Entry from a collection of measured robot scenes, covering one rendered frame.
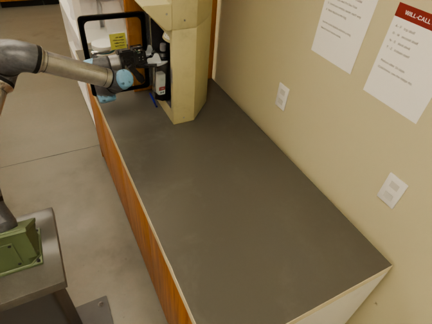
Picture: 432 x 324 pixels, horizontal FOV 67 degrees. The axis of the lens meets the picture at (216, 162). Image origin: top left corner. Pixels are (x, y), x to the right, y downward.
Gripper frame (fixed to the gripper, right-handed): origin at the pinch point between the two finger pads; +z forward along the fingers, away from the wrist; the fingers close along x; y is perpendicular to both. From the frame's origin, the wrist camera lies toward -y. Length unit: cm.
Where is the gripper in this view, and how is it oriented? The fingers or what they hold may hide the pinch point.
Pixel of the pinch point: (162, 58)
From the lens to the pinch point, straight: 163.6
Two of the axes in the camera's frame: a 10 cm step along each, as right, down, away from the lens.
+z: 8.9, -3.0, 3.4
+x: -4.5, -6.2, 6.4
